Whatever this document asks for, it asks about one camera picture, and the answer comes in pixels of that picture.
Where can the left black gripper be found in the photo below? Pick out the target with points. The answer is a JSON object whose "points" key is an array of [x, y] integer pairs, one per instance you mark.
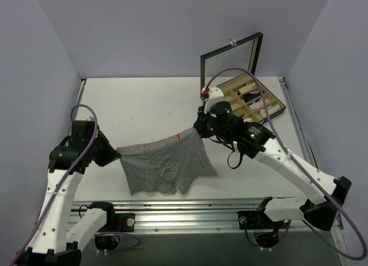
{"points": [[107, 152]]}

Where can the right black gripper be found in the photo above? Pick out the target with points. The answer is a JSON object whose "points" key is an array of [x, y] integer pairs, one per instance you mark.
{"points": [[201, 126]]}

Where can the grey striped underwear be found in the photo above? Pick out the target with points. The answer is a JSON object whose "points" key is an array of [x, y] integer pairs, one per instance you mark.
{"points": [[167, 165]]}

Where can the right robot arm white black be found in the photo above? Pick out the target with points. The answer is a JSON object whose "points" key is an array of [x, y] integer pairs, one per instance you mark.
{"points": [[322, 192]]}

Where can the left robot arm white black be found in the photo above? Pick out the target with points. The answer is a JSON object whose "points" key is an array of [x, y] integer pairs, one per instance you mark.
{"points": [[50, 242]]}

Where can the navy rolled underwear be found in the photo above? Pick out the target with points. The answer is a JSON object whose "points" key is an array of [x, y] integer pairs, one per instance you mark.
{"points": [[249, 96]]}

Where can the pink rolled underwear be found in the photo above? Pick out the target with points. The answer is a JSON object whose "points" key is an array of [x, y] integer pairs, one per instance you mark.
{"points": [[257, 105]]}

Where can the beige rolled underwear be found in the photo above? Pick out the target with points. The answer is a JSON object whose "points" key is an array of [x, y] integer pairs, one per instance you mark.
{"points": [[246, 88]]}

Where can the pale green rolled underwear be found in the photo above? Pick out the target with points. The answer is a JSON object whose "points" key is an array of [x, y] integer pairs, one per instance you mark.
{"points": [[271, 110]]}

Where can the black compartment storage box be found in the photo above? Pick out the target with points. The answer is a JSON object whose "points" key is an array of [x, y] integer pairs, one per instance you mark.
{"points": [[230, 68]]}

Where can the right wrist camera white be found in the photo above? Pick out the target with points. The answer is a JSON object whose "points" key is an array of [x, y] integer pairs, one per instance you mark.
{"points": [[210, 97]]}

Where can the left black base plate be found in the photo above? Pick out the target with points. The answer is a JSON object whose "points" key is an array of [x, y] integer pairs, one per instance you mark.
{"points": [[124, 222]]}

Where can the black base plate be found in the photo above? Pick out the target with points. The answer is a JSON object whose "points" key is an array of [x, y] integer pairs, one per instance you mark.
{"points": [[253, 220], [124, 222]]}

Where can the aluminium mounting rail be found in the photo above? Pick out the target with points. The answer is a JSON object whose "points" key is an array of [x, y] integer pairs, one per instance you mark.
{"points": [[185, 216]]}

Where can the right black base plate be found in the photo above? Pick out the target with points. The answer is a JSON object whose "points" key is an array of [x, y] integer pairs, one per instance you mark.
{"points": [[253, 220]]}

